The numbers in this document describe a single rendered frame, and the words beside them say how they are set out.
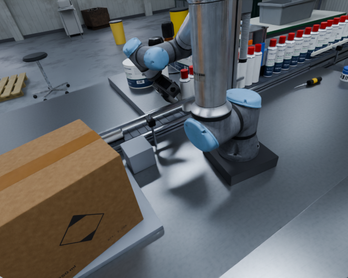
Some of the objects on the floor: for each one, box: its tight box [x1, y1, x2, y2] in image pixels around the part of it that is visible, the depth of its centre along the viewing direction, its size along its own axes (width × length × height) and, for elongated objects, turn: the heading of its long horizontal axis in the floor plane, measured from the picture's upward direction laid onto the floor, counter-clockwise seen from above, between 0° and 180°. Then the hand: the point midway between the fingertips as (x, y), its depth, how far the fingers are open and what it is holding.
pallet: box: [0, 72, 28, 105], centre depth 404 cm, size 125×82×11 cm, turn 32°
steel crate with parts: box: [81, 7, 110, 30], centre depth 855 cm, size 99×115×70 cm
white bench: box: [239, 10, 346, 46], centre depth 291 cm, size 190×75×80 cm, turn 121°
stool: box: [22, 52, 70, 101], centre depth 349 cm, size 60×63×67 cm
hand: (179, 102), depth 101 cm, fingers closed, pressing on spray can
